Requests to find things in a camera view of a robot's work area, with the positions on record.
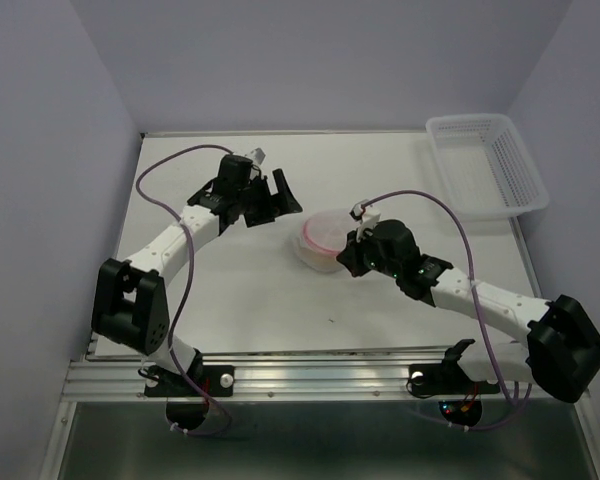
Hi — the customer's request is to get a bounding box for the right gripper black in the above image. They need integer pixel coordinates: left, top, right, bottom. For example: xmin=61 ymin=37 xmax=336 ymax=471
xmin=334 ymin=224 xmax=400 ymax=279

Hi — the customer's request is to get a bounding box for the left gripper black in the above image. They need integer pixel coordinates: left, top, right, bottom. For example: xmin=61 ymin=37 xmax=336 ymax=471
xmin=237 ymin=169 xmax=302 ymax=228

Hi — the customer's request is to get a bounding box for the white mesh laundry bag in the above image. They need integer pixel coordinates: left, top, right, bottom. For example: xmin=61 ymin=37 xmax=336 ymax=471
xmin=290 ymin=209 xmax=356 ymax=273

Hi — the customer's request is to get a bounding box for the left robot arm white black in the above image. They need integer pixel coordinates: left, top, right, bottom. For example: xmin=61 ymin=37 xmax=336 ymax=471
xmin=91 ymin=149 xmax=302 ymax=394

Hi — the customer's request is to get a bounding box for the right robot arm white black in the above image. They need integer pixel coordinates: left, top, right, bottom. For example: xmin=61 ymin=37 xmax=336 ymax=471
xmin=337 ymin=220 xmax=600 ymax=403

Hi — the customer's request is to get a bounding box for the white plastic basket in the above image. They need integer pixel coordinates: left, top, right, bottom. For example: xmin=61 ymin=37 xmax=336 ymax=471
xmin=426 ymin=113 xmax=550 ymax=220

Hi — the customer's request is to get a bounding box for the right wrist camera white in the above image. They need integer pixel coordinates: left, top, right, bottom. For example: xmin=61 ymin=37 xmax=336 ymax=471
xmin=349 ymin=200 xmax=381 ymax=242

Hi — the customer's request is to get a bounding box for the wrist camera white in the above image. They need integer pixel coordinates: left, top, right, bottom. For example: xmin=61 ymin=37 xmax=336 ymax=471
xmin=349 ymin=200 xmax=381 ymax=242
xmin=244 ymin=148 xmax=266 ymax=166

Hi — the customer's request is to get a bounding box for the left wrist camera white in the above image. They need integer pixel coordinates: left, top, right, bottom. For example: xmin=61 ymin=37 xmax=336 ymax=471
xmin=244 ymin=148 xmax=266 ymax=166

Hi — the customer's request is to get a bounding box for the aluminium rail frame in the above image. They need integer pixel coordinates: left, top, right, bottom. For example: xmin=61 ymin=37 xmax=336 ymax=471
xmin=39 ymin=131 xmax=600 ymax=479

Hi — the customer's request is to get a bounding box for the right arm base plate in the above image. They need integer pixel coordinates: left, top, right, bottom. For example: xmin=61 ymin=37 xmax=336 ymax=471
xmin=407 ymin=362 xmax=500 ymax=398

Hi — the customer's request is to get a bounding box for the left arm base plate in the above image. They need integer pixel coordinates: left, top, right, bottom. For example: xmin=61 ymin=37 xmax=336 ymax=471
xmin=137 ymin=365 xmax=234 ymax=398

